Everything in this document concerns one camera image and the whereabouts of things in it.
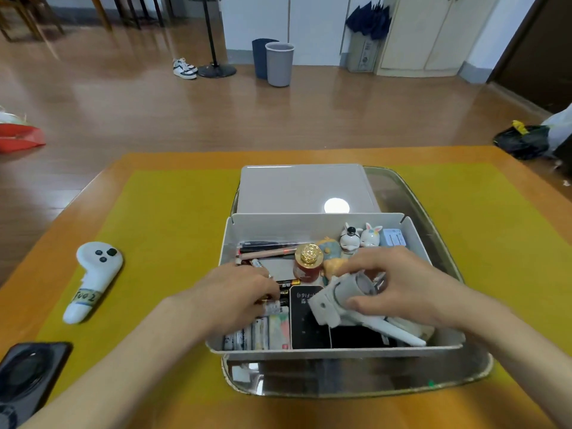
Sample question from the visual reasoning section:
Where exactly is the person's right forearm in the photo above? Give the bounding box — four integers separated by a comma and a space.
446, 285, 572, 429

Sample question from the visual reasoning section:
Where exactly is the pile of small batteries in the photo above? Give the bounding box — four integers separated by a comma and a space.
222, 257, 301, 352

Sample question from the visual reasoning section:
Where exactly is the navy folded umbrella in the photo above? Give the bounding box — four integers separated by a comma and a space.
345, 0, 393, 41

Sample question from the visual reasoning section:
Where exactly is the black coat stand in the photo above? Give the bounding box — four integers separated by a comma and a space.
192, 0, 238, 79

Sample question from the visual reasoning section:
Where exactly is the black garbage bag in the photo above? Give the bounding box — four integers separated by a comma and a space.
493, 120, 553, 160

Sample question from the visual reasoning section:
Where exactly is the white camera device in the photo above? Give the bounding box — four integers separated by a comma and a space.
308, 281, 345, 329

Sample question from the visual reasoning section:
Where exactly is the wooden chair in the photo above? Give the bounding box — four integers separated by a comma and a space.
0, 0, 66, 43

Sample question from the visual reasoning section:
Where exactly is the gray trash bin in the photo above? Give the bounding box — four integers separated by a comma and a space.
265, 41, 296, 88

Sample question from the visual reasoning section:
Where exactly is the cream two-door cabinet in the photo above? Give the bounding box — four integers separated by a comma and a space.
375, 0, 501, 78

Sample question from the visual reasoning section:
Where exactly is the white mini fan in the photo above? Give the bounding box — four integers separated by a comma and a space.
335, 271, 378, 310

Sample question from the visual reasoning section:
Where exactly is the black WiFi device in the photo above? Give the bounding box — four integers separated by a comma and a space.
289, 285, 332, 350

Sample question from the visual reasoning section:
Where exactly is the person's left hand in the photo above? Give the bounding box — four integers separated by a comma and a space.
178, 263, 281, 335

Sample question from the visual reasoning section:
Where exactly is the light blue small box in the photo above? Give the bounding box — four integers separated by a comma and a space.
380, 227, 408, 248

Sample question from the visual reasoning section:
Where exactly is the yellow blue cartoon figurine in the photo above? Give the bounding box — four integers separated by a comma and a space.
312, 236, 349, 280

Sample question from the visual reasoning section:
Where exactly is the white remote control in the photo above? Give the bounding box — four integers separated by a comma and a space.
353, 313, 428, 348

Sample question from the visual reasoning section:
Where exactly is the red marker pen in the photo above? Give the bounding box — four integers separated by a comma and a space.
239, 247, 298, 260

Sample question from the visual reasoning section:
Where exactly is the red plastic bag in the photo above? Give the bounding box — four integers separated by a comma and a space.
0, 107, 47, 155

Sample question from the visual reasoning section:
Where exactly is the white handheld controller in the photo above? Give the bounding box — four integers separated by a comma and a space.
62, 241, 124, 325

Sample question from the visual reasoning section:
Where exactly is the black smartphone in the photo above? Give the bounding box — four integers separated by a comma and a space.
0, 341, 73, 429

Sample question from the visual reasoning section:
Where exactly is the white built-in wardrobe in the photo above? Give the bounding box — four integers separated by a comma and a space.
221, 0, 385, 67

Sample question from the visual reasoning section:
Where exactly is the white figurine black hat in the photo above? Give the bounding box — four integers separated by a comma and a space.
339, 222, 363, 257

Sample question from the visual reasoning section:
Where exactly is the person's left forearm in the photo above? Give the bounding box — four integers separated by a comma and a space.
17, 299, 224, 429

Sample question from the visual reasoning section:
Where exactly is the dark brown door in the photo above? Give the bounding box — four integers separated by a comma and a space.
489, 0, 572, 114

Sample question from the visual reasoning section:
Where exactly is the black low cabinet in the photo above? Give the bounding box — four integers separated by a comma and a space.
554, 138, 572, 179

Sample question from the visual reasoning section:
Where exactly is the red cylindrical can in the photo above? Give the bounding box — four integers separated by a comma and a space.
293, 244, 324, 283

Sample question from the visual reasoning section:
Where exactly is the white box lid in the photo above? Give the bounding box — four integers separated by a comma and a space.
235, 163, 381, 215

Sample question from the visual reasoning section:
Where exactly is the person's right hand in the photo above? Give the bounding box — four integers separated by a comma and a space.
344, 246, 468, 329

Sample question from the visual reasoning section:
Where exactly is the white bunny figurine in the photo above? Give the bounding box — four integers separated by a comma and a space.
359, 222, 384, 248

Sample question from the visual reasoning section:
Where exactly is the dark blue trash bin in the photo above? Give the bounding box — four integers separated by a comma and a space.
251, 38, 280, 80

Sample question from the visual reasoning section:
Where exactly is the bundle of black pens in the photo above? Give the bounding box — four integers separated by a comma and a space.
235, 240, 309, 255

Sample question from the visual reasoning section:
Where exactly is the white red small packet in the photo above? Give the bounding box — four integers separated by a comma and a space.
268, 312, 290, 350

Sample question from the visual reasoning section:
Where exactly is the white storage box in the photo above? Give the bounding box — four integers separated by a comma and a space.
205, 213, 467, 362

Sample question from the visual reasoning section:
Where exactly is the gray metal safe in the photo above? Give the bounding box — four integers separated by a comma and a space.
346, 30, 381, 73

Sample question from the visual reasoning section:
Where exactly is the wooden side table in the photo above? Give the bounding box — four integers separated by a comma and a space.
89, 0, 113, 32

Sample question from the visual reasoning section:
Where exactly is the dark wooden stool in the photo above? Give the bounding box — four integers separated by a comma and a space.
111, 0, 164, 30

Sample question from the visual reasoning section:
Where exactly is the yellow table mat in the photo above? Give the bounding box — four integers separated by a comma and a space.
35, 163, 572, 403

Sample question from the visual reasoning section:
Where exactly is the stainless steel tray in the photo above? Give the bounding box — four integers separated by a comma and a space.
221, 164, 495, 400

